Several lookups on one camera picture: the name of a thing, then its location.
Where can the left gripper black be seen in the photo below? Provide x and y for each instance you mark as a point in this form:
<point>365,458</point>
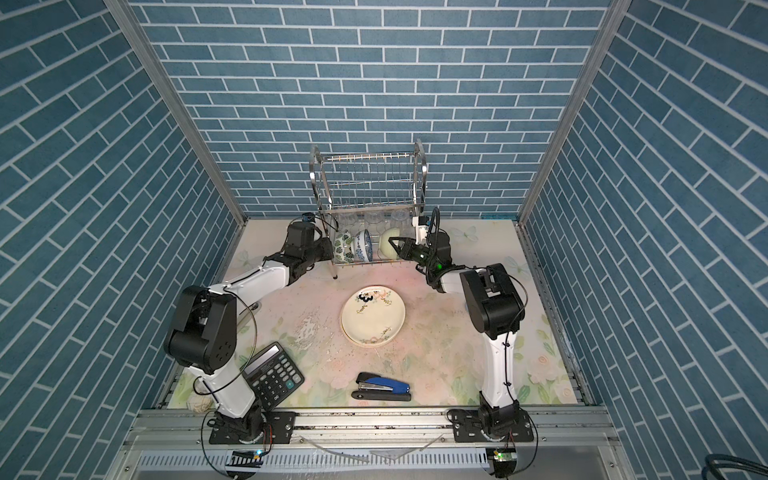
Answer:
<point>326,247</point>

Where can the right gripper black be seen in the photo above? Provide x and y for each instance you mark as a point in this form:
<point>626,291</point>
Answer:
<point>408,250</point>

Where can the light green bowl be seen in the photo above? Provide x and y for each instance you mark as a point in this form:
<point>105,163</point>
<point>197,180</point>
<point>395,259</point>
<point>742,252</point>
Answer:
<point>386,250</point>

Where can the green leaf pattern bowl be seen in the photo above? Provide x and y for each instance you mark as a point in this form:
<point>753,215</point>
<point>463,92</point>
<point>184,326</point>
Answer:
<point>343,246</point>

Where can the steel two-tier dish rack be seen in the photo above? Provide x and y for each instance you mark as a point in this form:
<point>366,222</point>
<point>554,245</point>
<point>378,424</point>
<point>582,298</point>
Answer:
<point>373,191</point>

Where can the white plate with painted design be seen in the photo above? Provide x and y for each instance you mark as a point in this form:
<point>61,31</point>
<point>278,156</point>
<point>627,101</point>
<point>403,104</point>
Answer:
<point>373,316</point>

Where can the blue floral white bowl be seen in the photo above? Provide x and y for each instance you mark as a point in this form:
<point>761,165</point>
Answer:
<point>363,247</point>

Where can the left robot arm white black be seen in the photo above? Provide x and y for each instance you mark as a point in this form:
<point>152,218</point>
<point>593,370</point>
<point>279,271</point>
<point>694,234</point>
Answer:
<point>203,334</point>

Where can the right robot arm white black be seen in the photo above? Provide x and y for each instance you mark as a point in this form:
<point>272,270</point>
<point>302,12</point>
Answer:
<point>496,311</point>

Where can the black calculator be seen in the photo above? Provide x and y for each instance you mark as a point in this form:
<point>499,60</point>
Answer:
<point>273,376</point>

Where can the blue black stapler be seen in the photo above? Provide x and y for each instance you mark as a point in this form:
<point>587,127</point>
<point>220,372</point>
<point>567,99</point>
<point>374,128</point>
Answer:
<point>371,386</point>

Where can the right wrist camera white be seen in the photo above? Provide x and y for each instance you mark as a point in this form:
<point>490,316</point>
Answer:
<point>421,226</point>

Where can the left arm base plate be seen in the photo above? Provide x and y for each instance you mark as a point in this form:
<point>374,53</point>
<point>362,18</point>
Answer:
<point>257,427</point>

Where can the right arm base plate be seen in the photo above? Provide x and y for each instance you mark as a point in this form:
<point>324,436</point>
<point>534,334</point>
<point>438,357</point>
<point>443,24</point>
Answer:
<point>471,426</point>

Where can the aluminium front rail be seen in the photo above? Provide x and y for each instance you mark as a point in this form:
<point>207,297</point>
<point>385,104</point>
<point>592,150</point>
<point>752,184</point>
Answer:
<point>401,427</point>

